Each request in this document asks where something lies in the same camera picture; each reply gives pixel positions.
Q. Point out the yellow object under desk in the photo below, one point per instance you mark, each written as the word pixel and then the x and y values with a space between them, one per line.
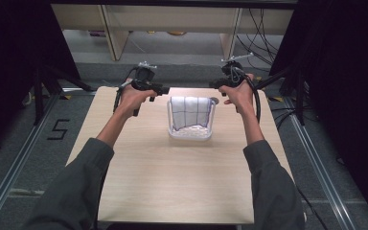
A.
pixel 176 33

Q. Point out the grey round table grommet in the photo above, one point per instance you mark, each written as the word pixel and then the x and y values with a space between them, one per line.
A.
pixel 215 101

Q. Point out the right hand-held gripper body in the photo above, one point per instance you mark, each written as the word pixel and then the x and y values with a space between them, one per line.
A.
pixel 233 75

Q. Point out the beige desk frame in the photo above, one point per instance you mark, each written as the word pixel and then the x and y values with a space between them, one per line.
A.
pixel 172 19

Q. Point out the white cloth with purple trim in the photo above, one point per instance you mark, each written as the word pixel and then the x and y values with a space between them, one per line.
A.
pixel 190 110

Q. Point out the black curtain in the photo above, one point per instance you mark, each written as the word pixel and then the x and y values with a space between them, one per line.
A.
pixel 341 80
pixel 16 48

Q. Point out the black metal stand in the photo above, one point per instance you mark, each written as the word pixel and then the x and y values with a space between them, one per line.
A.
pixel 49 86
pixel 292 89

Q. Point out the aluminium floor rail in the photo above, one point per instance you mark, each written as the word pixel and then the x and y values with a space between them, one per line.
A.
pixel 16 166
pixel 319 166

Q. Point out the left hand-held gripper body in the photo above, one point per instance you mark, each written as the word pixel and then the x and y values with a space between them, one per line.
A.
pixel 144 80

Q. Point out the person's right hand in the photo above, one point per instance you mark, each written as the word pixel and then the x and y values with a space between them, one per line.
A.
pixel 241 96

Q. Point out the person's left hand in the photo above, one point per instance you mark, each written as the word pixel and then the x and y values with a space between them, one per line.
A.
pixel 133 100

